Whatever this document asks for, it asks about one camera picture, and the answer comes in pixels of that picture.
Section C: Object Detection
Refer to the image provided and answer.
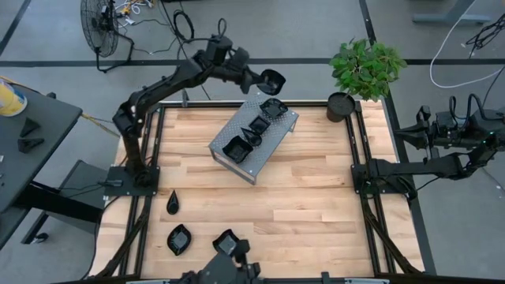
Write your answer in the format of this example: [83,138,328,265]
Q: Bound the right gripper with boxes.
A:
[395,105,447,159]

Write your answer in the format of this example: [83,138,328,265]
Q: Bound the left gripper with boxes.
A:
[224,47,273,95]

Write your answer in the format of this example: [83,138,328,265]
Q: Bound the black leaf-shaped plate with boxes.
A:
[166,223,193,256]
[259,97,289,119]
[256,69,287,97]

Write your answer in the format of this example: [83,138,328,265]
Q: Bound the black teardrop plate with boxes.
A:
[166,189,180,216]
[241,127,264,148]

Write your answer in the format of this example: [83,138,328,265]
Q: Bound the black wavy square plate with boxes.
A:
[221,135,255,165]
[211,228,240,256]

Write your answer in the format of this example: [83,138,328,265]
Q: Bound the grey perforated metal stand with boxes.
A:
[208,92,300,185]

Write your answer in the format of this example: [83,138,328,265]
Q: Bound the green potted plant black pot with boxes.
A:
[326,38,407,123]

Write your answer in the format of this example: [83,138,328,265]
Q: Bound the black floor fan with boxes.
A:
[80,0,135,74]

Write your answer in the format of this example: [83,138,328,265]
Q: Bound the black triangular printed part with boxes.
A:
[18,117,42,139]
[17,137,45,154]

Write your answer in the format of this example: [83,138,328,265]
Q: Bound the black side desk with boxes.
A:
[0,84,110,253]

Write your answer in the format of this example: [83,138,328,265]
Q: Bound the yellow white bag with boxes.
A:
[0,77,28,118]

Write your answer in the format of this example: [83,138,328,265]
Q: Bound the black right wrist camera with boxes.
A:
[436,110,455,129]

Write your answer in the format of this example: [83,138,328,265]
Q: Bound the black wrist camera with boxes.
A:
[436,110,455,129]
[204,35,234,64]

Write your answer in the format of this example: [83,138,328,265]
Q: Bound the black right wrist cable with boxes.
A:
[448,93,488,119]

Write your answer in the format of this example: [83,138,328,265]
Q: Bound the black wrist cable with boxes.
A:
[215,17,229,39]
[448,93,488,119]

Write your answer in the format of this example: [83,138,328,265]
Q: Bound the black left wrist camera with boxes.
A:
[204,35,234,64]

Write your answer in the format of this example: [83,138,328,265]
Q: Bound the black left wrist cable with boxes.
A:
[215,17,229,39]

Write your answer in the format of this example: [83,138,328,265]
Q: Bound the white floor cable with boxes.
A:
[428,0,505,89]

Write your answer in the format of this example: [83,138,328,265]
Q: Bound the black coiled floor cable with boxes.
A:
[159,0,212,102]

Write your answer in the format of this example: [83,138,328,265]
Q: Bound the black cable bundle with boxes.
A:
[465,13,505,52]

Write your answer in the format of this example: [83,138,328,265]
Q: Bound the tangled white yellow cables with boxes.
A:
[114,0,157,27]

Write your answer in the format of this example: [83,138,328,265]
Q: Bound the yellow floor cable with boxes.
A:
[80,113,122,138]

